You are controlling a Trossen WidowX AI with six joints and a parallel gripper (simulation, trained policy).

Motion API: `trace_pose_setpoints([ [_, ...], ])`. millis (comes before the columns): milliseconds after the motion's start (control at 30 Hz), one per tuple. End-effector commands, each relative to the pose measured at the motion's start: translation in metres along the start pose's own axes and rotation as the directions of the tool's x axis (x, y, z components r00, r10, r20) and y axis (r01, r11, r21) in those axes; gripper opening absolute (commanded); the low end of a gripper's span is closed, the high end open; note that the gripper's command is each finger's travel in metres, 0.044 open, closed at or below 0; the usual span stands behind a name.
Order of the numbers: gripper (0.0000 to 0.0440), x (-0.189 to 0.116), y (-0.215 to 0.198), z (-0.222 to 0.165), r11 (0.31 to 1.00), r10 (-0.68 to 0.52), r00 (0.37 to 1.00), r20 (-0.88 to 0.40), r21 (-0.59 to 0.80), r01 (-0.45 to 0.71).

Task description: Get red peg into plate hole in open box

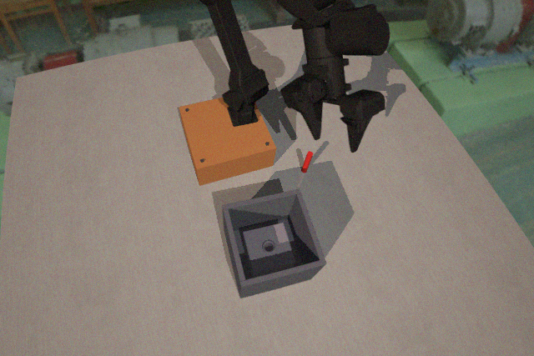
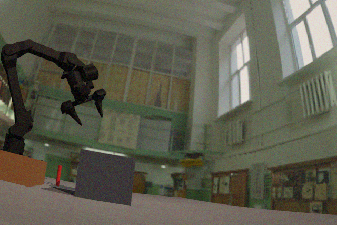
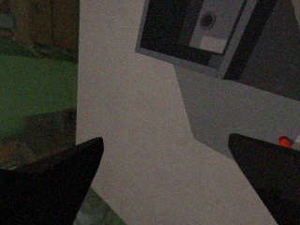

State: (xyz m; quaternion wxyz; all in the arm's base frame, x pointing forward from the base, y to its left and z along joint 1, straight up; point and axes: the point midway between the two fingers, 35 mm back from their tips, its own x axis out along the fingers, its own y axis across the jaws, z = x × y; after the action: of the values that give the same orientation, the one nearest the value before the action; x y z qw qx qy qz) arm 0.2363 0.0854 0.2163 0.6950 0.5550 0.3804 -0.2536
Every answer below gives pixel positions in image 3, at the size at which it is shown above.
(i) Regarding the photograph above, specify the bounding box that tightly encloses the red peg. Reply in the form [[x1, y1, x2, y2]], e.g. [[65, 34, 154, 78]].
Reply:
[[278, 136, 292, 148]]

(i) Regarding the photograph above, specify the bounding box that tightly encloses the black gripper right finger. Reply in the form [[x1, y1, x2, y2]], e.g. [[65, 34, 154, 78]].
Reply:
[[228, 133, 300, 225]]

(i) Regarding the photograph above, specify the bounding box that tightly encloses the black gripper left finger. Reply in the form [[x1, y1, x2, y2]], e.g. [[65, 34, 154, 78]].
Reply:
[[0, 137, 104, 225]]

